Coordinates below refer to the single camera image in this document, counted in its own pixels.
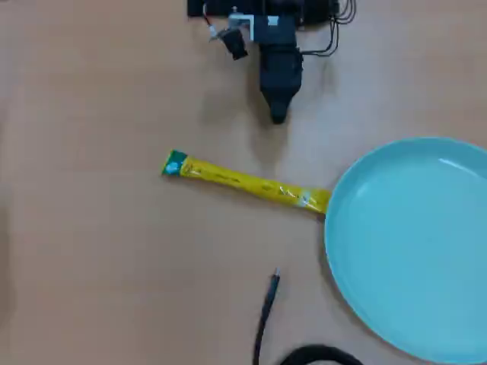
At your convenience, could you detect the yellow coffee stick packet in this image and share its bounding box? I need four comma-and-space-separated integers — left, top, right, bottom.
161, 149, 333, 221

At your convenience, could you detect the thick black cable loop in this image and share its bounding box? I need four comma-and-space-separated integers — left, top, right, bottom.
279, 344, 364, 365

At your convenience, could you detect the light blue plate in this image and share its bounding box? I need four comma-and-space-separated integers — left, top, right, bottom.
324, 136, 487, 365

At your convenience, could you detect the black cable with metal plug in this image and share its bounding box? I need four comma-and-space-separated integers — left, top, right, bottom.
253, 267, 282, 365

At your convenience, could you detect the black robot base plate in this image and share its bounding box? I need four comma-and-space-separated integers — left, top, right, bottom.
186, 0, 339, 26

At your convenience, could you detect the wrist camera circuit board module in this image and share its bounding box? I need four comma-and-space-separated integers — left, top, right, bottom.
208, 27, 249, 62

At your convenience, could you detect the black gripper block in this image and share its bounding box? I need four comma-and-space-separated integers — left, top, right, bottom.
253, 15, 304, 125

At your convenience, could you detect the white camera mounting bracket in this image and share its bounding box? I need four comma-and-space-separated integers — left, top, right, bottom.
227, 13, 256, 41

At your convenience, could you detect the thin red white wire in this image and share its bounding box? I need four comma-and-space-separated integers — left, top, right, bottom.
202, 3, 216, 37

